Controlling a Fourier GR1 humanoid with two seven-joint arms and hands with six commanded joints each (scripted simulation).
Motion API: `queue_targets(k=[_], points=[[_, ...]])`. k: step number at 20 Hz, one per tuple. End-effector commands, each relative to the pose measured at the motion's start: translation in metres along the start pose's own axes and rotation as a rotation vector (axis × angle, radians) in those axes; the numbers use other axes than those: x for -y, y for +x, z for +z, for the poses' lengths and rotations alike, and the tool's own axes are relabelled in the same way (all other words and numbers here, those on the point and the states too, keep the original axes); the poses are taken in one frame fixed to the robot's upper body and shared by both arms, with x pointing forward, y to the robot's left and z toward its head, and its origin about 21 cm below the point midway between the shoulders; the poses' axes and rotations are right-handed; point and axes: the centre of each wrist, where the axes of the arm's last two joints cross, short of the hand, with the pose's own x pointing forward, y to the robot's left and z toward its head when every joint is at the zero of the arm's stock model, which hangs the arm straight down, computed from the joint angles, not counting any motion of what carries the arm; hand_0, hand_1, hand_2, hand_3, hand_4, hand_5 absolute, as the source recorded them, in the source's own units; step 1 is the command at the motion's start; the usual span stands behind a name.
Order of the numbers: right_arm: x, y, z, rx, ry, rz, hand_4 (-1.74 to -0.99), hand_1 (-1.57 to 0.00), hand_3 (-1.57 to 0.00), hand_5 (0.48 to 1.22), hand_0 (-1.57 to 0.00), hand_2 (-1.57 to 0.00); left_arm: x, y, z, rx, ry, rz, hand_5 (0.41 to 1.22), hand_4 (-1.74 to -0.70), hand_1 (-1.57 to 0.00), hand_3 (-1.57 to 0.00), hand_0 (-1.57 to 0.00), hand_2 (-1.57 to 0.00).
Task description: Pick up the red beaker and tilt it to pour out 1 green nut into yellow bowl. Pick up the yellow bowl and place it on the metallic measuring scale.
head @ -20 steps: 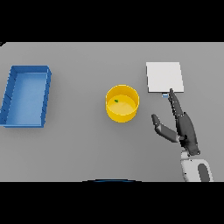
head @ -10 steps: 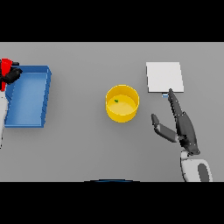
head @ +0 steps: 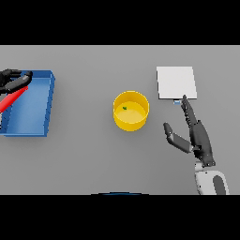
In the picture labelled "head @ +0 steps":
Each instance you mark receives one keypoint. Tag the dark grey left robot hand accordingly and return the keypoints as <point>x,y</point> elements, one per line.
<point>14,83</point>

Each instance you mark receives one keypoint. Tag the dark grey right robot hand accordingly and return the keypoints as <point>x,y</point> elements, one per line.
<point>201,140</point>

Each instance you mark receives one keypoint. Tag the red beaker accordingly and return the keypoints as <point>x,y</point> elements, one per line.
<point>11,98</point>

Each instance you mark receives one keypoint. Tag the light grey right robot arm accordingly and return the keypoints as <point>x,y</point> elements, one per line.
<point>211,182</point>

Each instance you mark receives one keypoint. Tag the yellow bowl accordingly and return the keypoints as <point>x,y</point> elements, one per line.
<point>131,111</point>

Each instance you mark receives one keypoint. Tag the green nut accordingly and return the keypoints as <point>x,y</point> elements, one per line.
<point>125,108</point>

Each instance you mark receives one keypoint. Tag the blue tray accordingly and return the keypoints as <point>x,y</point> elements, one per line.
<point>29,108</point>

